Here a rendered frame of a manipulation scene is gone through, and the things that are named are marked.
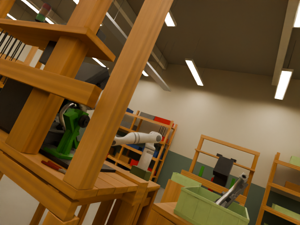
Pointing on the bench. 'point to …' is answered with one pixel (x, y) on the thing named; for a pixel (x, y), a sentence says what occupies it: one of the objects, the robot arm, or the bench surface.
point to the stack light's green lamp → (40, 18)
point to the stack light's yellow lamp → (43, 12)
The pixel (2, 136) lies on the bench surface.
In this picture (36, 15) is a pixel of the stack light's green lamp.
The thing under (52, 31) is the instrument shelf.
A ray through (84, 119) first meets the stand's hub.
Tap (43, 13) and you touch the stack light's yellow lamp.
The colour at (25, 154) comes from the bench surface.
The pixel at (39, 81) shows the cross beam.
